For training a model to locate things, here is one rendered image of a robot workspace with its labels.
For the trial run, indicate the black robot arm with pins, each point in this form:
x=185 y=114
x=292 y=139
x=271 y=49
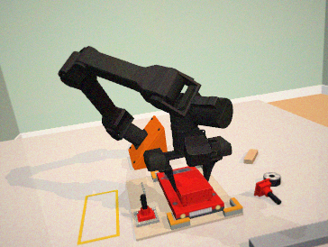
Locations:
x=158 y=85

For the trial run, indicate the red hollow shell with corner bosses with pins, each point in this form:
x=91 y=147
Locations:
x=192 y=187

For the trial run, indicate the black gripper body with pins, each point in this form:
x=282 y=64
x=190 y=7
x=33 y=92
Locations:
x=156 y=159

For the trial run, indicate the small black toy tyre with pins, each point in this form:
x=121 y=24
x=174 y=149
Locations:
x=274 y=178

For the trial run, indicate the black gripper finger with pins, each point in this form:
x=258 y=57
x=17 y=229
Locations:
x=169 y=174
x=208 y=169

